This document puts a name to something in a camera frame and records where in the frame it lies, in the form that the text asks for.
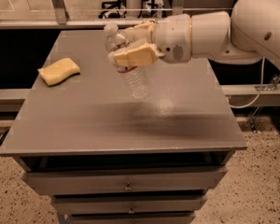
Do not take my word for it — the grey drawer cabinet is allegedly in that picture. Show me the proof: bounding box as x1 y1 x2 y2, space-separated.
0 27 248 224

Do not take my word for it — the bottom grey drawer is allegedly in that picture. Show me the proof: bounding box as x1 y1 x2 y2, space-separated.
68 213 195 224

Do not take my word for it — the top grey drawer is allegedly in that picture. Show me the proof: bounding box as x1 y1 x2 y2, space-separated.
22 166 227 195

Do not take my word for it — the grey drawer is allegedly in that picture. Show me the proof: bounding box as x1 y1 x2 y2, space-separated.
22 166 227 195
51 194 206 215
68 213 195 224

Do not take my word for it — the metal railing frame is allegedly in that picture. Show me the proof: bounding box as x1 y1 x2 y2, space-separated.
0 0 236 29

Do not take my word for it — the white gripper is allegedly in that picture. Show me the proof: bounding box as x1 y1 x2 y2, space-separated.
108 14 191 67

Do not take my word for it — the yellow sponge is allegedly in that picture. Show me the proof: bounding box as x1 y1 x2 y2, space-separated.
38 58 80 86

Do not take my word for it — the middle grey drawer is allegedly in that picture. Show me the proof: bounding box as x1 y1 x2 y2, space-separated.
51 194 206 215

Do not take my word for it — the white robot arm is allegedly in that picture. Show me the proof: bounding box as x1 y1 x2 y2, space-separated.
108 0 280 71

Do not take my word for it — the white cable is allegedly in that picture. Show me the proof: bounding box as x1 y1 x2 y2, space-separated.
227 57 267 110

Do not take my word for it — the black office chair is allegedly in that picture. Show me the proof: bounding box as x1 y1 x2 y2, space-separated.
98 0 126 19

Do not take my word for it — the clear plastic water bottle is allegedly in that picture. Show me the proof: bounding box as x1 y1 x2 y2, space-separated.
104 23 148 100

